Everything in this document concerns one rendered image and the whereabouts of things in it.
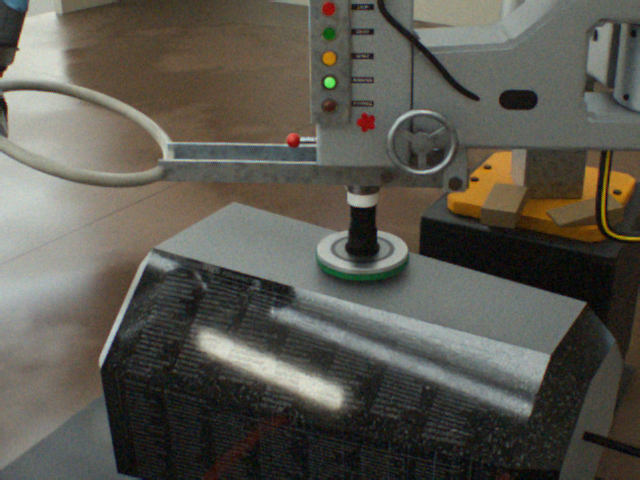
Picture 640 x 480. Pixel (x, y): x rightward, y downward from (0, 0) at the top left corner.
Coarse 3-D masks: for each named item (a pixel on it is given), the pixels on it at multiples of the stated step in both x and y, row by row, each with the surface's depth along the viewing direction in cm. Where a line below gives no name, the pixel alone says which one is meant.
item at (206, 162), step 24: (168, 144) 207; (192, 144) 206; (216, 144) 206; (240, 144) 206; (264, 144) 206; (312, 144) 207; (168, 168) 197; (192, 168) 197; (216, 168) 197; (240, 168) 197; (264, 168) 197; (288, 168) 197; (312, 168) 196; (336, 168) 196; (360, 168) 196; (384, 168) 196
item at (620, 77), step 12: (624, 24) 185; (636, 24) 182; (624, 36) 186; (636, 36) 182; (624, 48) 186; (636, 48) 183; (624, 60) 187; (636, 60) 184; (624, 72) 188; (636, 72) 184; (624, 84) 188; (636, 84) 185; (624, 96) 188; (636, 96) 186; (636, 108) 188
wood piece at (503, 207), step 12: (492, 192) 255; (504, 192) 255; (516, 192) 255; (492, 204) 248; (504, 204) 247; (516, 204) 247; (480, 216) 247; (492, 216) 245; (504, 216) 244; (516, 216) 244
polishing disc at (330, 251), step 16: (336, 240) 215; (384, 240) 215; (400, 240) 215; (320, 256) 208; (336, 256) 208; (352, 256) 208; (368, 256) 207; (384, 256) 207; (400, 256) 207; (352, 272) 202; (368, 272) 202
